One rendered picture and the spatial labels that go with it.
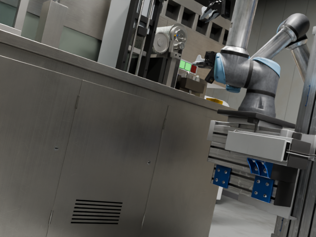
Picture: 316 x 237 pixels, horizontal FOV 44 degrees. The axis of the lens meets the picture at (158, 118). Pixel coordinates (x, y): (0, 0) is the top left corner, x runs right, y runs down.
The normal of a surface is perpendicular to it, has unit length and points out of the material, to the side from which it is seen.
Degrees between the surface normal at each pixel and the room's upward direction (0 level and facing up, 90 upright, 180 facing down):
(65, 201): 90
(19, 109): 90
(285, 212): 90
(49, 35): 90
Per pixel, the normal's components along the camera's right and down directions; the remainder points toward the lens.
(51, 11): 0.64, 0.11
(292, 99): -0.83, -0.21
